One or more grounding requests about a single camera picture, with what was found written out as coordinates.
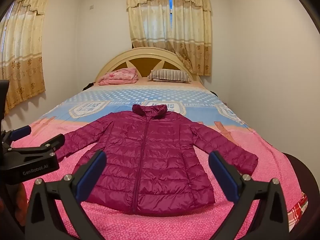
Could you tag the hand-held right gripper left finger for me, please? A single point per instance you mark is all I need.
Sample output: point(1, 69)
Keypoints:
point(92, 173)

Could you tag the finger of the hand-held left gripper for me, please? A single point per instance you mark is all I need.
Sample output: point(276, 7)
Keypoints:
point(40, 146)
point(22, 131)

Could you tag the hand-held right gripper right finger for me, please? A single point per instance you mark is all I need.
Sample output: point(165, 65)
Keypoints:
point(225, 177)

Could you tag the magenta puffer jacket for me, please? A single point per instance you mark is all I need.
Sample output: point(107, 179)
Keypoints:
point(155, 160)

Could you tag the pink and blue printed blanket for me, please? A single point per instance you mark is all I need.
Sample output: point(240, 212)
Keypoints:
point(82, 102)

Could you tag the beige floral side curtain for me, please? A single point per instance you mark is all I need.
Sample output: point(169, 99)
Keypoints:
point(22, 55)

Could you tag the dark brown rounded object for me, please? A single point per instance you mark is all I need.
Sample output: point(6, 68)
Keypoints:
point(305, 180)

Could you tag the red plaid cloth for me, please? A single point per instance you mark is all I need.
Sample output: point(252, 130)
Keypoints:
point(298, 212)

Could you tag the pink pillow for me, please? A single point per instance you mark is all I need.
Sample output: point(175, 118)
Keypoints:
point(117, 77)

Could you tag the striped pillow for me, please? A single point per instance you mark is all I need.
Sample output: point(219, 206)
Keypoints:
point(170, 75)

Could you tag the cream wooden bed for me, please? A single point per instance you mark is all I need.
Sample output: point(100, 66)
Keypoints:
point(120, 57)

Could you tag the beige floral window curtain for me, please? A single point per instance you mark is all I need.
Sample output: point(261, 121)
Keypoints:
point(150, 22)

